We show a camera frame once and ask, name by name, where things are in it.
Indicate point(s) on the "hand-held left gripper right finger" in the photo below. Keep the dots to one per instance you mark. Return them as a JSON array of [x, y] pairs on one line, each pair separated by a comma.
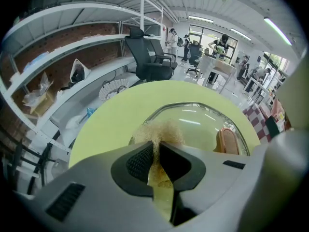
[[217, 178]]

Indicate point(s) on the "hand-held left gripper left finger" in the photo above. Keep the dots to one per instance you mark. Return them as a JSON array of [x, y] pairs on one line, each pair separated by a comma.
[[96, 178]]

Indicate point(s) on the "round table green tablecloth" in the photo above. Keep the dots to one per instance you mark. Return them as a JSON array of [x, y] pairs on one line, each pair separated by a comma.
[[108, 120]]

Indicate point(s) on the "pink white checkered cloth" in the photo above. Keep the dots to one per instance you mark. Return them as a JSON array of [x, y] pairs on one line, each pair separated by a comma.
[[256, 122]]

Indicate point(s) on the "dark green box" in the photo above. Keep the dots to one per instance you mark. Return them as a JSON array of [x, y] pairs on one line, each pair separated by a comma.
[[272, 127]]

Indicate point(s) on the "white woven basket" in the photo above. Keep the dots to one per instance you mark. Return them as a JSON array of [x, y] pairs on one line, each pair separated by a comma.
[[112, 91]]

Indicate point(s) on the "pink cushion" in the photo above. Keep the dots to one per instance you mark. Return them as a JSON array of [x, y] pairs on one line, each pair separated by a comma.
[[278, 107]]

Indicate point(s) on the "cardboard box with plastic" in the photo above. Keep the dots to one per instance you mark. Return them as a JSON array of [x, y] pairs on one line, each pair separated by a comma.
[[41, 100]]

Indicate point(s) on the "white bag black contents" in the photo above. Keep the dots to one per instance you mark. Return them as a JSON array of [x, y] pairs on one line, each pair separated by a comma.
[[78, 72]]

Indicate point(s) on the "white desk wooden top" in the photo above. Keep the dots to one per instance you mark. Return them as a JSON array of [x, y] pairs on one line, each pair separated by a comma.
[[217, 66]]

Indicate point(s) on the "black office chair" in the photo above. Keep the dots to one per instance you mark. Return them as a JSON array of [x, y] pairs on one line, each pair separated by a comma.
[[144, 57], [194, 54], [164, 54]]

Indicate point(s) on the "white shelf rack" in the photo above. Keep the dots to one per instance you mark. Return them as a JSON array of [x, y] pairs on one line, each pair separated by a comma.
[[72, 49]]

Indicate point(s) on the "ceiling light tube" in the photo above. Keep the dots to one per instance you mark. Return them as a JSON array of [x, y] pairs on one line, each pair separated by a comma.
[[277, 30], [200, 18], [241, 34]]

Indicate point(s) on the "black desk frame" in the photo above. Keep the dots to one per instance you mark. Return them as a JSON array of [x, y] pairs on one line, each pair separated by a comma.
[[43, 158]]

